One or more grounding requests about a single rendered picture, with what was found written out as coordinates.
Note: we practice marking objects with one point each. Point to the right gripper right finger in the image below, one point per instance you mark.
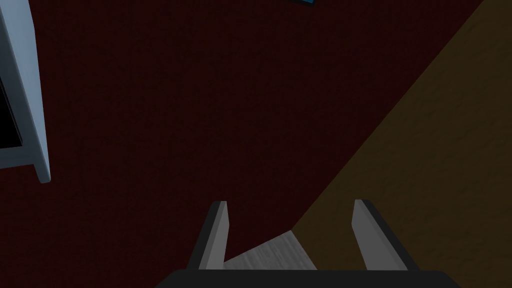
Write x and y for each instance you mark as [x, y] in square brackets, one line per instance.
[376, 244]

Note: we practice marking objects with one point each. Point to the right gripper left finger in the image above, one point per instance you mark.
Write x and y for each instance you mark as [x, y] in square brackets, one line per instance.
[214, 244]

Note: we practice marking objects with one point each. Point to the pale blue cabinet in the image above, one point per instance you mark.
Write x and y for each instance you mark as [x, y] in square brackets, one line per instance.
[24, 92]

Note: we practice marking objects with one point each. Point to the blue picture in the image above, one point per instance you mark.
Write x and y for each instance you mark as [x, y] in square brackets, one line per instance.
[306, 1]

